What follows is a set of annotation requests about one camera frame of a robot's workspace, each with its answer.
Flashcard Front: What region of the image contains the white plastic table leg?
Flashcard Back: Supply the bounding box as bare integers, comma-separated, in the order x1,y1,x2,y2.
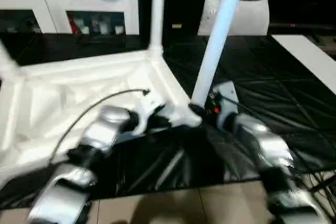
189,0,248,106
148,0,166,54
0,43,24,80

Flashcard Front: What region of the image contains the white plastic table top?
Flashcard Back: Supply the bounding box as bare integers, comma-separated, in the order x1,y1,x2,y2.
0,48,203,175

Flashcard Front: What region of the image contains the white plastic bag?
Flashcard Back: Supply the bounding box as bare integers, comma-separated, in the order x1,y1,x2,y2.
198,0,270,37

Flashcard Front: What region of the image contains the flat white board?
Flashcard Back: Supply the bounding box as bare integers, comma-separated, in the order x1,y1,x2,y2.
270,35,336,96

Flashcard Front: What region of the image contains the white cabinet with glass doors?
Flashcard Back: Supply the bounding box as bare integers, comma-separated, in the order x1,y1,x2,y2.
0,0,141,36

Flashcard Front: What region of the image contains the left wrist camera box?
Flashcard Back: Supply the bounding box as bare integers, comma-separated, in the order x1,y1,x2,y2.
131,92,166,135

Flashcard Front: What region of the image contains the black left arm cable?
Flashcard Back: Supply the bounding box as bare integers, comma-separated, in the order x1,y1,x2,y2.
47,89,150,167

